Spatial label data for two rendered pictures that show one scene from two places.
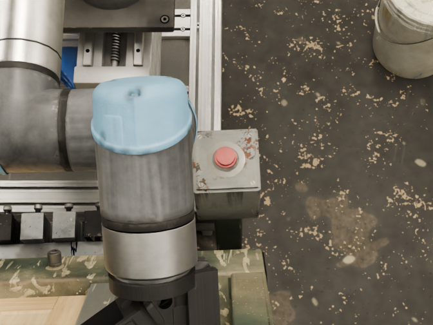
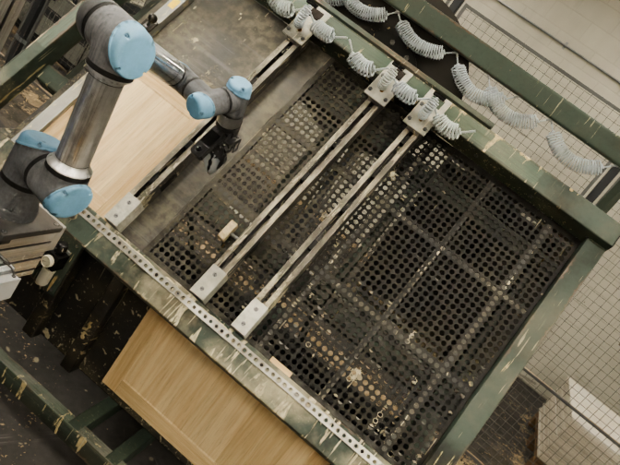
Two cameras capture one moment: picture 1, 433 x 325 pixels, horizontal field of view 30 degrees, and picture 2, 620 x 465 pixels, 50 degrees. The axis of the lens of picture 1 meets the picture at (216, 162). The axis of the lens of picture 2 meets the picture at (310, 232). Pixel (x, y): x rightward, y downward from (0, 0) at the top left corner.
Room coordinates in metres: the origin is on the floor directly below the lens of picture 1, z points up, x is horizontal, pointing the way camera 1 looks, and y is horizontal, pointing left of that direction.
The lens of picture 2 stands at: (2.36, 1.58, 1.97)
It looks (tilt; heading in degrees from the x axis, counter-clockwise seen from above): 17 degrees down; 188
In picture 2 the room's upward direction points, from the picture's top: 36 degrees clockwise
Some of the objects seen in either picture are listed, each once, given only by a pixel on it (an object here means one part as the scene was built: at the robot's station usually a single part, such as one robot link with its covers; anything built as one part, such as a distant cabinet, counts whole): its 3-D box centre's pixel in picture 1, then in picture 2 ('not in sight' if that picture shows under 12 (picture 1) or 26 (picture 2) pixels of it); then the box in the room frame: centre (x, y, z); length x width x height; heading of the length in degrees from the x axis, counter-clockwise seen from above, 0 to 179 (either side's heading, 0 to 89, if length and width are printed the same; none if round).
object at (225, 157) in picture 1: (225, 158); not in sight; (0.51, -0.02, 0.93); 0.04 x 0.04 x 0.02
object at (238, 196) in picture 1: (226, 176); not in sight; (0.51, -0.02, 0.84); 0.12 x 0.12 x 0.18; 88
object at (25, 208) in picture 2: not in sight; (16, 191); (0.88, 0.65, 1.09); 0.15 x 0.15 x 0.10
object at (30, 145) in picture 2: not in sight; (36, 158); (0.88, 0.66, 1.20); 0.13 x 0.12 x 0.14; 72
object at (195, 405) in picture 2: not in sight; (220, 406); (0.17, 1.38, 0.53); 0.90 x 0.02 x 0.55; 88
